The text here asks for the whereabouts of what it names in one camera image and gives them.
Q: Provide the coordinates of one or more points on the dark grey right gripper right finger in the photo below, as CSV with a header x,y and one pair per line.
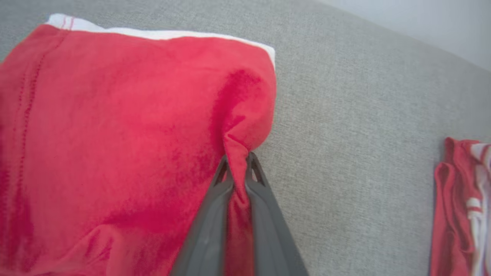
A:
x,y
272,237

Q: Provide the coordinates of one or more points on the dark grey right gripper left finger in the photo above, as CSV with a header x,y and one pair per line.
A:
x,y
207,237

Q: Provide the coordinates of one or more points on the red basketball jersey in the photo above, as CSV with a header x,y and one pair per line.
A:
x,y
452,199

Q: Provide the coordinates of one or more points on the red shorts with white stripe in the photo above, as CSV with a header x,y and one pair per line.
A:
x,y
115,134

